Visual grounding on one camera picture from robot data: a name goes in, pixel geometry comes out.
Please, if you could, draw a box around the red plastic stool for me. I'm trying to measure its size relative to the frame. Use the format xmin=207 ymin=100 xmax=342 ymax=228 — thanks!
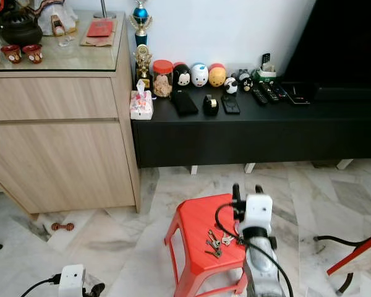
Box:
xmin=164 ymin=194 xmax=257 ymax=297

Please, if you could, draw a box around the dark key bunch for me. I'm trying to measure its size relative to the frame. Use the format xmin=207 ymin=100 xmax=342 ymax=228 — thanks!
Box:
xmin=205 ymin=230 xmax=223 ymax=259

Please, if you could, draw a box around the brown dumbbell toy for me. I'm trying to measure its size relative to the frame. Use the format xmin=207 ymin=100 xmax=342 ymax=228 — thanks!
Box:
xmin=50 ymin=222 xmax=77 ymax=232

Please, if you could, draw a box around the black phone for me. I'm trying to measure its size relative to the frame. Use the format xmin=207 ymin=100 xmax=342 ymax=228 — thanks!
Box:
xmin=221 ymin=93 xmax=242 ymax=115

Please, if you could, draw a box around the black tape dispenser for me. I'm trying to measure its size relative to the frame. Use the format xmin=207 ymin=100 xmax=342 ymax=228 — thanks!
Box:
xmin=203 ymin=94 xmax=221 ymax=117

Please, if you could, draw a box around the black remote control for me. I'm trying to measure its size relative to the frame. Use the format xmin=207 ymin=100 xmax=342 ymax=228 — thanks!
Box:
xmin=261 ymin=83 xmax=281 ymax=103
xmin=272 ymin=81 xmax=291 ymax=100
xmin=250 ymin=86 xmax=269 ymax=105

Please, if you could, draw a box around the black chair leg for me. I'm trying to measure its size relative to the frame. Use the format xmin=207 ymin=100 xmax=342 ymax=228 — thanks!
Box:
xmin=313 ymin=233 xmax=371 ymax=295

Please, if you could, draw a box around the black wallet case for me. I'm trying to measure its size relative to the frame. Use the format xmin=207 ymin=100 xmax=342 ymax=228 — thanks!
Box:
xmin=170 ymin=89 xmax=200 ymax=118

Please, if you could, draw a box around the black flat box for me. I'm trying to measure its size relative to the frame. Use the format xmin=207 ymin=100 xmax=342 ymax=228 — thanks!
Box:
xmin=286 ymin=84 xmax=312 ymax=105

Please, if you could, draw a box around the small white panda figure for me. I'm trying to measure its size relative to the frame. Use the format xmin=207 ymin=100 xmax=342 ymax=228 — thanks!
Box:
xmin=224 ymin=77 xmax=239 ymax=95

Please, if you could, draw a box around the black white animal figure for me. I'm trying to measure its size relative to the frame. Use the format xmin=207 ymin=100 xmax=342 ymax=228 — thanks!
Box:
xmin=236 ymin=69 xmax=254 ymax=93

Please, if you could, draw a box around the green desk holder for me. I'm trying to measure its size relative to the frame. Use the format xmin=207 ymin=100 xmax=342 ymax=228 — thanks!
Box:
xmin=252 ymin=53 xmax=277 ymax=83

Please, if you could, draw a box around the orange plush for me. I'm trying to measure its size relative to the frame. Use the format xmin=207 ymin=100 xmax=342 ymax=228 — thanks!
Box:
xmin=208 ymin=62 xmax=228 ymax=88

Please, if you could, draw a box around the white blue plush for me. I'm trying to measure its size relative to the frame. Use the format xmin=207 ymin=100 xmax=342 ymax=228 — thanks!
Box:
xmin=190 ymin=62 xmax=210 ymax=88

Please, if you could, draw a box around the pink tissue box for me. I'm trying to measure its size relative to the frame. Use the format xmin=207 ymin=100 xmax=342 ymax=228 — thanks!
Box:
xmin=130 ymin=80 xmax=155 ymax=121

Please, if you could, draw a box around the black mouse plush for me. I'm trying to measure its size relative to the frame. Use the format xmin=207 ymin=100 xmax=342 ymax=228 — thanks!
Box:
xmin=172 ymin=62 xmax=192 ymax=88

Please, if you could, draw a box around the small gold trophy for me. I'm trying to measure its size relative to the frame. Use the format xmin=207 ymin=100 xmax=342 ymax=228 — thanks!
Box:
xmin=134 ymin=44 xmax=153 ymax=87

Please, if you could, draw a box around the blue gold trophy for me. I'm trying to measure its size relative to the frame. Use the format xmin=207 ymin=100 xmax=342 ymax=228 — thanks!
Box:
xmin=129 ymin=0 xmax=153 ymax=48

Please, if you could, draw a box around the black teapot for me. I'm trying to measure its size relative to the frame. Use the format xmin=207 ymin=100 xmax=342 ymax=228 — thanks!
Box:
xmin=0 ymin=8 xmax=45 ymax=48

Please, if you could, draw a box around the red booklet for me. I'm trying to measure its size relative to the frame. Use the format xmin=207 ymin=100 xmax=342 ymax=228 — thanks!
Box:
xmin=80 ymin=17 xmax=117 ymax=48

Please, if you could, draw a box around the metal lamp base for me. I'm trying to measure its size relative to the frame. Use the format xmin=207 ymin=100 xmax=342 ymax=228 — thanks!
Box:
xmin=92 ymin=0 xmax=117 ymax=20

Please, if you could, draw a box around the small glass dish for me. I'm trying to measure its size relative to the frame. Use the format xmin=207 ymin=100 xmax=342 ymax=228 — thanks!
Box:
xmin=58 ymin=35 xmax=79 ymax=48

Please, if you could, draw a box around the white robed figurine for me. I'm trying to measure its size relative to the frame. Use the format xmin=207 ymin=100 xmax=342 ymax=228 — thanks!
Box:
xmin=36 ymin=0 xmax=79 ymax=37

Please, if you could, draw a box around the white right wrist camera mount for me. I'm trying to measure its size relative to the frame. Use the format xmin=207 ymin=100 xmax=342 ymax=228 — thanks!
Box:
xmin=241 ymin=194 xmax=274 ymax=236

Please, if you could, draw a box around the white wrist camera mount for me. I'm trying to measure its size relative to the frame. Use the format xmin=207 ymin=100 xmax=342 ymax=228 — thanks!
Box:
xmin=59 ymin=265 xmax=87 ymax=297
xmin=241 ymin=194 xmax=274 ymax=236

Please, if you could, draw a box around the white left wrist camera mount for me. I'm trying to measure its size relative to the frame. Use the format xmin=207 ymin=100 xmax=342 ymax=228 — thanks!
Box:
xmin=59 ymin=265 xmax=87 ymax=297

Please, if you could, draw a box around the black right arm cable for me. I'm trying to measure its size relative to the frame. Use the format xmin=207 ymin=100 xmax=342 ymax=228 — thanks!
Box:
xmin=215 ymin=203 xmax=295 ymax=297

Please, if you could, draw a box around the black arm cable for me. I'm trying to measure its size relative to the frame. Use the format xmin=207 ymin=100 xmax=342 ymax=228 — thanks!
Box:
xmin=215 ymin=203 xmax=295 ymax=297
xmin=20 ymin=277 xmax=61 ymax=297

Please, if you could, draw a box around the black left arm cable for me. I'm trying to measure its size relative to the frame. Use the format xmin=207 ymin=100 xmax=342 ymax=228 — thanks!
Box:
xmin=20 ymin=277 xmax=61 ymax=297

